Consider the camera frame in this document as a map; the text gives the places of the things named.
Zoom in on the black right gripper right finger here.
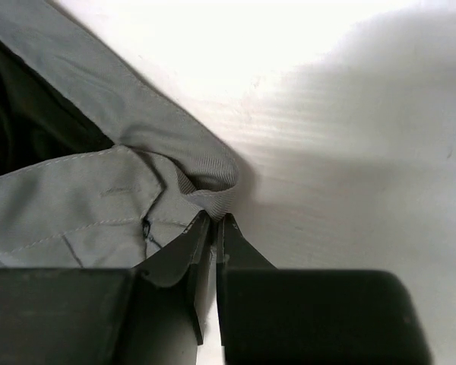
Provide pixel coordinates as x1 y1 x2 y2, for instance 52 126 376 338
216 214 432 364

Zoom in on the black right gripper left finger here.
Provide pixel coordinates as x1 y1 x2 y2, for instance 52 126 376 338
0 212 211 364

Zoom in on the grey pleated skirt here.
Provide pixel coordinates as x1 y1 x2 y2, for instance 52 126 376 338
0 1 239 268

